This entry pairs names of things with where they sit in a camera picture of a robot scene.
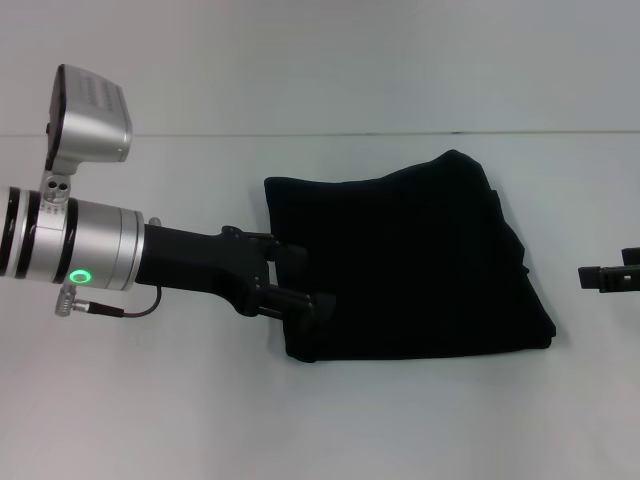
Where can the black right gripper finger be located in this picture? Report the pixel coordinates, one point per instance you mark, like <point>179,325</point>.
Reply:
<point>631,256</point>
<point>607,279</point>

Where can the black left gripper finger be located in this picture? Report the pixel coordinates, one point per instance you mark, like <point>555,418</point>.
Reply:
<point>322,306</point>
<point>295,252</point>

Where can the black shirt with FREE print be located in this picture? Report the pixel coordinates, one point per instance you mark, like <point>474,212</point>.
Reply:
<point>400,260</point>

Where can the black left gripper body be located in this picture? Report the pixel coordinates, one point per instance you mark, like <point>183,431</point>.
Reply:
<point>200,260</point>

